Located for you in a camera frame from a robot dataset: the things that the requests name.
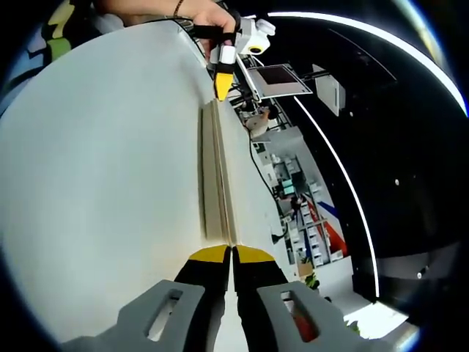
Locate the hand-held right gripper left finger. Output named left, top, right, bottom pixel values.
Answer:
left=116, top=245, right=233, bottom=352

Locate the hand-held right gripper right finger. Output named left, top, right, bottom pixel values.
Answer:
left=232, top=245, right=353, bottom=352

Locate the beige cutlery case lid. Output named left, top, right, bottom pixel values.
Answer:
left=213, top=95, right=243, bottom=246

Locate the beige cutlery case base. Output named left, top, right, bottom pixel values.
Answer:
left=199, top=100, right=230, bottom=242

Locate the person's left hand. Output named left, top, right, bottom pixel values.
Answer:
left=190, top=6, right=243, bottom=42

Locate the green potted plant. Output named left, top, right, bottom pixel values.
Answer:
left=302, top=273, right=321, bottom=291

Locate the white laptop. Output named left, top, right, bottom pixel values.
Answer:
left=234, top=54, right=314, bottom=103

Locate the shelf of white boxes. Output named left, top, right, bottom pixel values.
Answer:
left=270, top=153, right=347, bottom=267

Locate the white monitor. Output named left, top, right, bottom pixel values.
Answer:
left=311, top=63, right=346, bottom=117

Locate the ceiling light strip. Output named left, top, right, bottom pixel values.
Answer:
left=266, top=10, right=469, bottom=119
left=292, top=95, right=380, bottom=302

